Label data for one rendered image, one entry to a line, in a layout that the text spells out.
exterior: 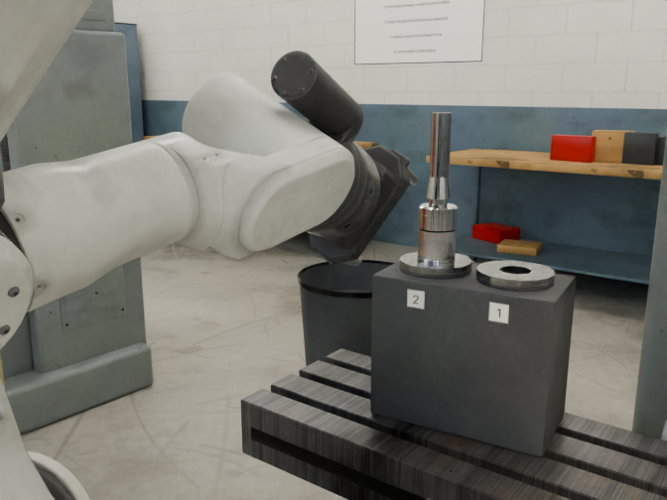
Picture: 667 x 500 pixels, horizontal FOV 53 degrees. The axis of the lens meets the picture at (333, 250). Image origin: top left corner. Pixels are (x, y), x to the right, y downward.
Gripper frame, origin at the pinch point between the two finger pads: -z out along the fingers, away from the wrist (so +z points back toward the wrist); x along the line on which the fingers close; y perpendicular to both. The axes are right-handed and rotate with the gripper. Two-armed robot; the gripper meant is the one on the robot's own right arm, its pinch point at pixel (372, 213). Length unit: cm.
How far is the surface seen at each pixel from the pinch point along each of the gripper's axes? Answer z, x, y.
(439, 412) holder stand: -17.2, -15.4, -15.1
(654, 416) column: -54, -2, -37
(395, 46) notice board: -436, 111, 243
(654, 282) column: -47, 15, -25
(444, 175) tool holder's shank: -12.3, 8.3, 0.2
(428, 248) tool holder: -14.1, 0.0, -3.0
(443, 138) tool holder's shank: -10.6, 11.7, 2.4
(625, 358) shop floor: -309, 6, -35
